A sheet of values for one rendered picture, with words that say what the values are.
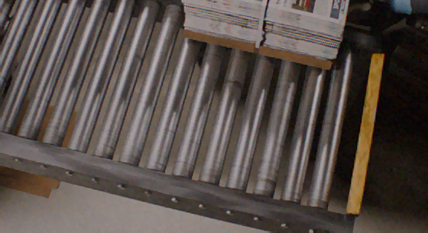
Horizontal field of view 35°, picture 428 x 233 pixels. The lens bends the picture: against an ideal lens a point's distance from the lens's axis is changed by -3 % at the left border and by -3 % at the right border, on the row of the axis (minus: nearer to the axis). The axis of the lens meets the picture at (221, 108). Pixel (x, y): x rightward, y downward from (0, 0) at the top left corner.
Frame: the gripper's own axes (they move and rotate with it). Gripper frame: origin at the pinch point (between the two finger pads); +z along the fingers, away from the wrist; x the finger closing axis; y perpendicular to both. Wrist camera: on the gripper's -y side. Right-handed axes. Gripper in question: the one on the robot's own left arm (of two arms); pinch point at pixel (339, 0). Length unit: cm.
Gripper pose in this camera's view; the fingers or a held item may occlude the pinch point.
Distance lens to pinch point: 185.1
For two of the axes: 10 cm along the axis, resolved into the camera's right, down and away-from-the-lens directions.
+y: 0.3, -4.0, -9.2
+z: -9.7, -2.2, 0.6
